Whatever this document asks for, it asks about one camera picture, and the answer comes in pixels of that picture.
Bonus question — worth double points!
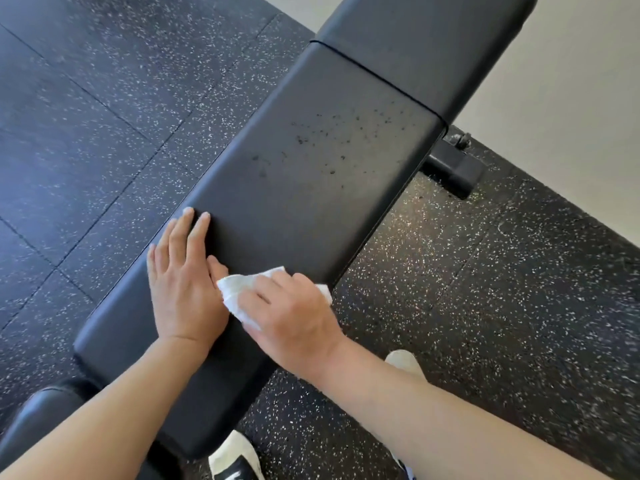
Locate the person's right hand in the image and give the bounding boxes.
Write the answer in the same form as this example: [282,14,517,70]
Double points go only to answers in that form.
[235,271,347,381]

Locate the person's left hand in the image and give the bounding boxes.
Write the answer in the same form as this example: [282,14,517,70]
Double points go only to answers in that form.
[146,207,231,346]

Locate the white paper wipe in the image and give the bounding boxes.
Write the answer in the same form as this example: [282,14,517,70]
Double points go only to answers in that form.
[216,266,334,332]

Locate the person's right forearm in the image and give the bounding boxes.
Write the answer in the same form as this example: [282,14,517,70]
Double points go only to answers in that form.
[310,336,613,480]

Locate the person's left forearm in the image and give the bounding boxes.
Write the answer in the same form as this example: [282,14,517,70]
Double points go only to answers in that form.
[0,336,213,480]

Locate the long black bench pad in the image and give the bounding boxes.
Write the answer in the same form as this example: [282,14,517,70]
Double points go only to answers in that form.
[73,42,448,460]

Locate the person's right white shoe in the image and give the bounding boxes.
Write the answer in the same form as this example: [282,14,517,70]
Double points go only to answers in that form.
[384,349,428,480]

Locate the person's white shoe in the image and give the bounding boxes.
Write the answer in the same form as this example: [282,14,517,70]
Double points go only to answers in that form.
[384,349,428,480]
[208,430,266,480]

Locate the person's left white shoe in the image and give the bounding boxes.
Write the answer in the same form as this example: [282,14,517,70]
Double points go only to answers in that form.
[208,430,266,480]

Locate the black foam roller pad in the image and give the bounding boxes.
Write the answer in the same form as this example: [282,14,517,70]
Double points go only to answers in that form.
[0,377,103,470]

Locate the black metal bench foot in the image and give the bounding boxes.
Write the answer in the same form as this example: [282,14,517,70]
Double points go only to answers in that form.
[421,126,487,200]

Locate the short black bench pad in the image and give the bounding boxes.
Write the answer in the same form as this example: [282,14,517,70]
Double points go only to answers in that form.
[311,0,541,127]

